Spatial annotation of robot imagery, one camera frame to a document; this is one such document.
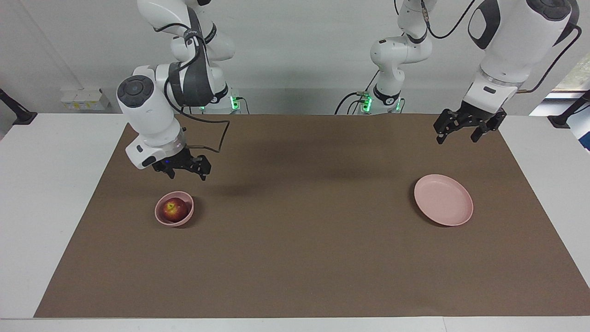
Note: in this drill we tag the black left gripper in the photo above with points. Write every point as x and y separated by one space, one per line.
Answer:
474 114

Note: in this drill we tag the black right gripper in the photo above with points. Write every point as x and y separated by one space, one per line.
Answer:
179 160

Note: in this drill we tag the red apple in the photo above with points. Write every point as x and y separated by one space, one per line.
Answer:
175 210

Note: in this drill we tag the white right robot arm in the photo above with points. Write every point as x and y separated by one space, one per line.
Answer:
147 110

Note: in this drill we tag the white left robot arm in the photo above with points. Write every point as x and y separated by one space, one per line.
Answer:
516 41

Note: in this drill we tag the pink bowl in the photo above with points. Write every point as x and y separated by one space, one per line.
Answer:
161 220

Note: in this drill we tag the pink plate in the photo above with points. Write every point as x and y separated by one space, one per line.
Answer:
443 200

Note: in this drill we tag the green lit connector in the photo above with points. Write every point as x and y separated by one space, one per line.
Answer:
367 101
235 102

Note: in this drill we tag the white socket box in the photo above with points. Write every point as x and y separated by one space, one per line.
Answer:
85 100

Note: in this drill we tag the brown table mat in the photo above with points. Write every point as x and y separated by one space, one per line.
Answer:
295 258

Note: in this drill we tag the black clamp mount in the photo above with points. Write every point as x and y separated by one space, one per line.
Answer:
564 117
20 115

